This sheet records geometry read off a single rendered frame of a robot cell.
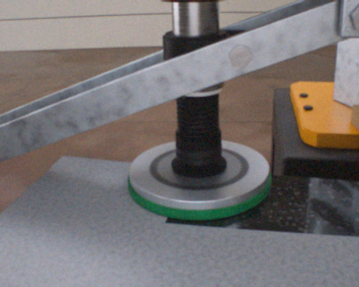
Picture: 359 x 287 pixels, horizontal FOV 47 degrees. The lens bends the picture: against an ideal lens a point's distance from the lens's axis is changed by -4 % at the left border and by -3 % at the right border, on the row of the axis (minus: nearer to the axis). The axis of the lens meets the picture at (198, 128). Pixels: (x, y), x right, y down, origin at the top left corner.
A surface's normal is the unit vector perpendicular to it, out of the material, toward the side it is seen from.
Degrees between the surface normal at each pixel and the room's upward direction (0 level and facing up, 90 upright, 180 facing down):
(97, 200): 0
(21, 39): 90
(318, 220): 0
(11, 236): 0
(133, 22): 90
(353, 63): 90
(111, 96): 90
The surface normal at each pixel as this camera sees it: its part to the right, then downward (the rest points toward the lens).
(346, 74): -0.92, 0.16
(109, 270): -0.02, -0.93
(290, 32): -0.07, 0.36
